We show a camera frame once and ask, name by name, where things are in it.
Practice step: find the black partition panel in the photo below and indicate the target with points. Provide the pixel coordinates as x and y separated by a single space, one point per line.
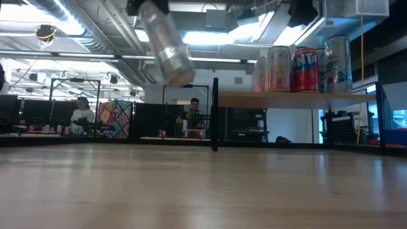
38 111
149 121

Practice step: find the silver spiral ceiling duct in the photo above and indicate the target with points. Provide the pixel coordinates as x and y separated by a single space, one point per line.
95 38

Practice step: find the colourful patterned cloth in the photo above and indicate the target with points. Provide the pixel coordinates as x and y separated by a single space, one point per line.
114 119

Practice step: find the black pegboard rack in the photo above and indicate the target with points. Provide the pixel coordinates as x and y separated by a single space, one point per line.
343 130

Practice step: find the tall white beverage can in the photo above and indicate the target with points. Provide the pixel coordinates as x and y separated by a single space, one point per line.
337 66
321 73

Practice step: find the wooden shelf with black legs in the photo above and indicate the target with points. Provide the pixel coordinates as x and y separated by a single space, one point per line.
286 100

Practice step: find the black bag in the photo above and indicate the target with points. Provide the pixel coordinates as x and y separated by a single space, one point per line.
283 139

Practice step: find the blue plastic bin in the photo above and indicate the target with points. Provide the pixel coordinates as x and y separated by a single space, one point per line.
395 136

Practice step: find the black aluminium table frame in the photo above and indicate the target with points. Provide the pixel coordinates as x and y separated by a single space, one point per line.
95 142

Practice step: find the tall silver beverage can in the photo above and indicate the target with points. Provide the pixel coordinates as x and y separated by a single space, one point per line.
168 51

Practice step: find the grey ceiling box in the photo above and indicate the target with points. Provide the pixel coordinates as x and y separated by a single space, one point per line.
216 19

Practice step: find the person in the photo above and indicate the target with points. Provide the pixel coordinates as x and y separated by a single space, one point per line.
82 116
192 116

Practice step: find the white ceiling unit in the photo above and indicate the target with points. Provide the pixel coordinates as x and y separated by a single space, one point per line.
365 8

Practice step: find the red Fanta can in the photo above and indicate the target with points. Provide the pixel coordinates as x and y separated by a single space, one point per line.
305 71

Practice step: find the black cabinet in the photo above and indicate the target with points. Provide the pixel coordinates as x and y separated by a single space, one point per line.
245 121

